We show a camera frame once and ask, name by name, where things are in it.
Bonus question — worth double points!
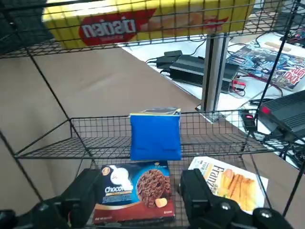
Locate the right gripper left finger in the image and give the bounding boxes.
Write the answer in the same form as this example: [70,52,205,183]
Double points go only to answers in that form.
[0,168,105,229]

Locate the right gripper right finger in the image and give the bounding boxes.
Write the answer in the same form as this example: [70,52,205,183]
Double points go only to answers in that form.
[180,168,290,229]

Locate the blue Oreo cookie packet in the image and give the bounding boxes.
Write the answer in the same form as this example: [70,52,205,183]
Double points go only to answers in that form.
[129,107,182,161]

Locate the white cracker box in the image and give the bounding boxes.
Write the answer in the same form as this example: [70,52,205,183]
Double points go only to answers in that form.
[188,156,269,215]

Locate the dark chocolate cookie box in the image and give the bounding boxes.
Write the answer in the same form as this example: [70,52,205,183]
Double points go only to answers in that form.
[92,161,176,225]

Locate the black power strip red light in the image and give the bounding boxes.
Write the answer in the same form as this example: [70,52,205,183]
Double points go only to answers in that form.
[239,110,259,132]

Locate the black finned power supply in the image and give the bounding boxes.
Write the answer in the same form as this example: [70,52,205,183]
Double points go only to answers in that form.
[258,90,305,144]
[169,54,240,94]

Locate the small black power adapter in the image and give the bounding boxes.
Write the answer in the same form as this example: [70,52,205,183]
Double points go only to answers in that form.
[156,50,183,69]

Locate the colourful comic print mat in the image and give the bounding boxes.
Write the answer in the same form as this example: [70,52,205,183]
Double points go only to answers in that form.
[227,42,305,91]

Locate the yellow wafer box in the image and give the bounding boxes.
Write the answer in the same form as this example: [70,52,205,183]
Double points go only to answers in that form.
[41,0,255,48]

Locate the black wire snack shelf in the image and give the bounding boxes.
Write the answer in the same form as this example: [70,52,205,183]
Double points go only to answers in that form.
[0,0,305,229]

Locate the red wire bundle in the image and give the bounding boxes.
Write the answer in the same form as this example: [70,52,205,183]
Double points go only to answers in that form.
[231,78,246,94]

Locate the aluminium camera post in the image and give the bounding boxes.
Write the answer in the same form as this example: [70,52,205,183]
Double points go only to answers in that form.
[195,33,231,124]

